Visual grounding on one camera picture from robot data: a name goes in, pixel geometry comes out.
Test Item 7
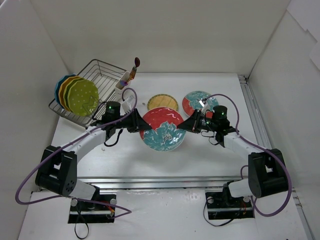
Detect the aluminium front rail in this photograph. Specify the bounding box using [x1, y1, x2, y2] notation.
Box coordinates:
[79, 176, 241, 192]

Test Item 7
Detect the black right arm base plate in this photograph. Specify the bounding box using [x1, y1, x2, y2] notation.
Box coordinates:
[202, 181, 255, 227]

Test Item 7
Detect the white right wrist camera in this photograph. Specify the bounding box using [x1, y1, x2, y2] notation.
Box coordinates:
[198, 98, 211, 115]

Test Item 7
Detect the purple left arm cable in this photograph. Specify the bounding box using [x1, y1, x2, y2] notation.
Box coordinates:
[14, 87, 138, 218]

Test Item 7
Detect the aluminium rail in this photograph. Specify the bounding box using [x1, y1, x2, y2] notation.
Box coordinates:
[79, 176, 241, 192]
[237, 74, 316, 240]

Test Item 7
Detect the aluminium right side rail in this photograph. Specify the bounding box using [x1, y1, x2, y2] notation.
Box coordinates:
[237, 74, 316, 240]

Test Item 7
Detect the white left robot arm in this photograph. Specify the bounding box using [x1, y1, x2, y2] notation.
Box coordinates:
[35, 101, 152, 210]

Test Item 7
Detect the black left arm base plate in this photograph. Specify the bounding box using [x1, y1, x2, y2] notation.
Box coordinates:
[67, 200, 116, 240]

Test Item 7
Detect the yellow polka dot bowl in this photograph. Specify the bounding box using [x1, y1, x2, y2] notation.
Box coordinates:
[58, 77, 70, 110]

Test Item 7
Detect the white cutlery holder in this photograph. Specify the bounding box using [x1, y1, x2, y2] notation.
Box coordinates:
[114, 71, 130, 101]

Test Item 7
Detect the woven bamboo pattern plate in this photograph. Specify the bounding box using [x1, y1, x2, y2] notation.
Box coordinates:
[147, 94, 179, 111]

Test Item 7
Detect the red plate with teal flower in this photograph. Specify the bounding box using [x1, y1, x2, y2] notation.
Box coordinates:
[140, 107, 186, 152]

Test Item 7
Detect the blue polka dot bowl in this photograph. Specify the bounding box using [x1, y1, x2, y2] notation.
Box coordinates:
[54, 74, 76, 107]

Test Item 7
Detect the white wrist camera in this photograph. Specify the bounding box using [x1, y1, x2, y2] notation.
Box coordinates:
[198, 98, 211, 115]
[121, 95, 136, 114]

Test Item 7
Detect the metal wire dish rack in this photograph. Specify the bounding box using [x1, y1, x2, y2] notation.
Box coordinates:
[48, 59, 126, 128]

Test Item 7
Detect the green polka dot bowl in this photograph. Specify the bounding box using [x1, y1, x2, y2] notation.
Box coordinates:
[63, 76, 84, 112]
[67, 78, 100, 117]

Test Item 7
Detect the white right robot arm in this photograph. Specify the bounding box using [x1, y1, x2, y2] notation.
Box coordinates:
[177, 105, 291, 206]

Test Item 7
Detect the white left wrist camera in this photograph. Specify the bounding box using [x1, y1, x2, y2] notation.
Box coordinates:
[121, 95, 136, 114]

